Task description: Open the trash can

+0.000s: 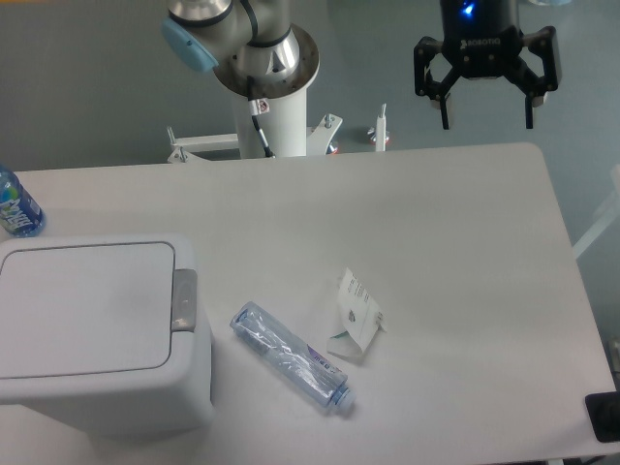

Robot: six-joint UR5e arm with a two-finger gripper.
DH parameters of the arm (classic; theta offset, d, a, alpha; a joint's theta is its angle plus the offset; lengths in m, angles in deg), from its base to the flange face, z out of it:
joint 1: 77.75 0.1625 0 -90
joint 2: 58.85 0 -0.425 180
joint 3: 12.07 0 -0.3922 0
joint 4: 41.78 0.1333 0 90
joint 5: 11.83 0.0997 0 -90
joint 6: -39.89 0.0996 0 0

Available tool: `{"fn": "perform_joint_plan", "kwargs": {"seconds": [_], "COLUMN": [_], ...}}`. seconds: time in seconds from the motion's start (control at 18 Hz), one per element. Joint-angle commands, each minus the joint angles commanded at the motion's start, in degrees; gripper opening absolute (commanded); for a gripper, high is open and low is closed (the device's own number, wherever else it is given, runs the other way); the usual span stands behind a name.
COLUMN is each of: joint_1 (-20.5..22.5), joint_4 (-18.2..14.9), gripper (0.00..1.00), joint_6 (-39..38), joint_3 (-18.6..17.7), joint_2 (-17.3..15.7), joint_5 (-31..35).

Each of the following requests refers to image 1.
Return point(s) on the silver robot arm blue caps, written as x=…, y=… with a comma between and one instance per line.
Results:
x=205, y=33

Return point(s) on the crumpled white paper packet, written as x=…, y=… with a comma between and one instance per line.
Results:
x=360, y=318

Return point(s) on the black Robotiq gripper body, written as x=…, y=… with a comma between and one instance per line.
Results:
x=481, y=38

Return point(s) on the white trash can body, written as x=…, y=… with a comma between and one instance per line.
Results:
x=173, y=396

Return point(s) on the black device at table edge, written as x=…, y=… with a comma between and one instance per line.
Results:
x=603, y=411

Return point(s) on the white table leg frame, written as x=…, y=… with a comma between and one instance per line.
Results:
x=605, y=215

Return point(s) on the white trash can lid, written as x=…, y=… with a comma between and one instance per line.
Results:
x=85, y=309

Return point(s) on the crushed clear plastic bottle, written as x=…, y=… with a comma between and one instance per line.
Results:
x=304, y=367

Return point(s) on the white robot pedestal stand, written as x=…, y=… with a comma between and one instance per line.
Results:
x=265, y=128

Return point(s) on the blue labelled water bottle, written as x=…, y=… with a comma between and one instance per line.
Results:
x=21, y=216

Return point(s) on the grey trash can push button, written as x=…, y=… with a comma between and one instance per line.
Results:
x=184, y=301

